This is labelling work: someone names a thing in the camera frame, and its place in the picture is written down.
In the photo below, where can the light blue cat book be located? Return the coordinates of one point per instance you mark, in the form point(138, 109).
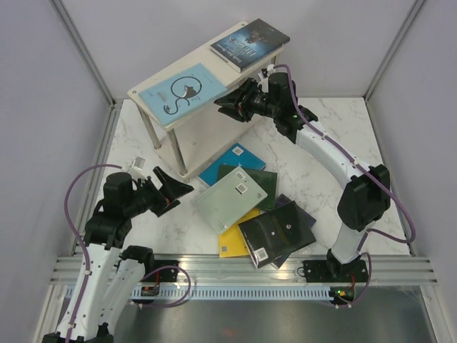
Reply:
point(181, 94)

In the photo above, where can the yellow book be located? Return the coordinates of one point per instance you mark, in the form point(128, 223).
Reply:
point(231, 242)

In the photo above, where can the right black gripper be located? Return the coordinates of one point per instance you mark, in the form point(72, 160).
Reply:
point(248, 89)

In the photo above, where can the bright blue book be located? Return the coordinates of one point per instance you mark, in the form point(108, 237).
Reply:
point(236, 155)

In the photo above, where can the pale green book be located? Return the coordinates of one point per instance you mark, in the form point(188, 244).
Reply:
point(238, 184)

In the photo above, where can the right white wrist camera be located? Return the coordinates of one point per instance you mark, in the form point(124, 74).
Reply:
point(265, 73)

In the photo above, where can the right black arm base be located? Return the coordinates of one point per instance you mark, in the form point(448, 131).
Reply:
point(325, 271)

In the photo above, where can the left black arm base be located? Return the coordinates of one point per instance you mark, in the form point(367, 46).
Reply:
point(165, 275)

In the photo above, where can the dark blue Wuthering Heights book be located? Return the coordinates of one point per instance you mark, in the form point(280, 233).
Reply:
point(249, 44)

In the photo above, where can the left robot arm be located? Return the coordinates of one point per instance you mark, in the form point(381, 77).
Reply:
point(110, 271)

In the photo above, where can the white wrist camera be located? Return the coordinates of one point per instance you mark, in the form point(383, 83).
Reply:
point(137, 166)
point(265, 73)

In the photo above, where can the white slotted cable duct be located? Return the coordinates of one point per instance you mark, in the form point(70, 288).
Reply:
point(174, 292)

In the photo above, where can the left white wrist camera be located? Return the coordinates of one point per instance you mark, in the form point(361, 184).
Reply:
point(137, 166)

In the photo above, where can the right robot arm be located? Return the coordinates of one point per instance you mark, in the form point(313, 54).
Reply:
point(363, 201)

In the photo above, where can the aluminium front rail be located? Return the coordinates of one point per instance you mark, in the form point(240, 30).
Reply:
point(388, 270)

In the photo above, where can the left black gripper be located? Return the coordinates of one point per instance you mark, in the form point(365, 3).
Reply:
point(172, 189)

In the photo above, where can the dark green book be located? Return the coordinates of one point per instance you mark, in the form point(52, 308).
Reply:
point(267, 180)

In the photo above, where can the white two-tier shelf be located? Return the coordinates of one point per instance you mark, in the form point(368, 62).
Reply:
point(191, 143)

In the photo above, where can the black book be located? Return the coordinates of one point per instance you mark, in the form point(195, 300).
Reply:
point(275, 233)

